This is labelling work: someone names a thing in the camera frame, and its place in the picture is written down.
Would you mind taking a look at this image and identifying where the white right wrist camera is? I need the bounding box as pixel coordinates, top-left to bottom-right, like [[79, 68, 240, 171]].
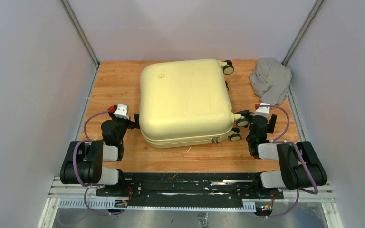
[[254, 103, 270, 119]]

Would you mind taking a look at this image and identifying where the cream suitcase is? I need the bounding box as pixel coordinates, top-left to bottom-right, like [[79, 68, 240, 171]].
[[139, 59, 242, 148]]

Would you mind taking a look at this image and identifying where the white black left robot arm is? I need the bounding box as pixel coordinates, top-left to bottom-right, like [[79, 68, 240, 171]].
[[59, 104, 140, 196]]

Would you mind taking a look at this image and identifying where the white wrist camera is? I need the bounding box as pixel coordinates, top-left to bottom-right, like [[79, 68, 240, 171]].
[[117, 104, 130, 119], [254, 103, 270, 119]]

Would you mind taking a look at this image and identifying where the grey crumpled cloth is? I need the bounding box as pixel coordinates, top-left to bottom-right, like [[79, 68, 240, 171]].
[[249, 58, 292, 105]]

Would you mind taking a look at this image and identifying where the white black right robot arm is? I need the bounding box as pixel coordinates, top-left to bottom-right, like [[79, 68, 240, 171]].
[[236, 110, 327, 199]]

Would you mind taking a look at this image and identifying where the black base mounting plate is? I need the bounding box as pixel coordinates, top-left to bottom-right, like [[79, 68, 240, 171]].
[[96, 172, 284, 208]]

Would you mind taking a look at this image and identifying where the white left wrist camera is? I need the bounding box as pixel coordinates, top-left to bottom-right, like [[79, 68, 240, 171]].
[[117, 104, 130, 119]]

